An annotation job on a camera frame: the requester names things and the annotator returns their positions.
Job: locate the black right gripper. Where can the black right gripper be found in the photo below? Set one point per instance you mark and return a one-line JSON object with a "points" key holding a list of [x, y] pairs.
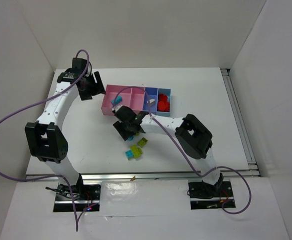
{"points": [[125, 129]]}

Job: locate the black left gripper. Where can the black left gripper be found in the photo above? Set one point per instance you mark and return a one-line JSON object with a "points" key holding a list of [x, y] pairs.
{"points": [[93, 85]]}

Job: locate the teal long lego brick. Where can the teal long lego brick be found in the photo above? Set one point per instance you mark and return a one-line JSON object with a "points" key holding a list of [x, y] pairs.
{"points": [[116, 100]]}

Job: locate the red lego cluster with face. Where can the red lego cluster with face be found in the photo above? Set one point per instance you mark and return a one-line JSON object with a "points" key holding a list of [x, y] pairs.
{"points": [[163, 103]]}

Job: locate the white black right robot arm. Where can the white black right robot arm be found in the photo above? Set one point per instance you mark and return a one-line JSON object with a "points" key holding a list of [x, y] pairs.
{"points": [[192, 138]]}

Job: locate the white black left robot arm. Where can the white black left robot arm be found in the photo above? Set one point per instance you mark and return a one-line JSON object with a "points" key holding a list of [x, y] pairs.
{"points": [[44, 136]]}

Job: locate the green square lego brick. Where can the green square lego brick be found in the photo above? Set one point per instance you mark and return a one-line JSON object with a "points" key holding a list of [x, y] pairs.
{"points": [[142, 142]]}

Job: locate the green teal lego stack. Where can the green teal lego stack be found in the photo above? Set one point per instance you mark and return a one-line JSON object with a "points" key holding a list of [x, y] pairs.
{"points": [[134, 152]]}

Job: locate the large pink container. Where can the large pink container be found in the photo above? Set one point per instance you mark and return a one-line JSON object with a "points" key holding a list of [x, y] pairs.
{"points": [[111, 92]]}

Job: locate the narrow pink container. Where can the narrow pink container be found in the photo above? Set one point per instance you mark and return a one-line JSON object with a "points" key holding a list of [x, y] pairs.
{"points": [[137, 99]]}

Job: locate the dark blue container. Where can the dark blue container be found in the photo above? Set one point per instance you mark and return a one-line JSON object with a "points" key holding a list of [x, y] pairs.
{"points": [[151, 93]]}

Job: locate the light blue container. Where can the light blue container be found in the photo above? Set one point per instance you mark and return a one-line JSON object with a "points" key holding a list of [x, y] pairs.
{"points": [[167, 92]]}

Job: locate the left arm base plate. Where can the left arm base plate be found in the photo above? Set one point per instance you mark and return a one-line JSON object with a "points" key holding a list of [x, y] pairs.
{"points": [[87, 201]]}

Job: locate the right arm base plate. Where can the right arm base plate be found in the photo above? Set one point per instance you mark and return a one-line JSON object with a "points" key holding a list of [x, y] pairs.
{"points": [[202, 198]]}

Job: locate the aluminium right rail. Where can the aluminium right rail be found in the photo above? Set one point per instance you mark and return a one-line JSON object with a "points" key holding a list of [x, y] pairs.
{"points": [[253, 169]]}

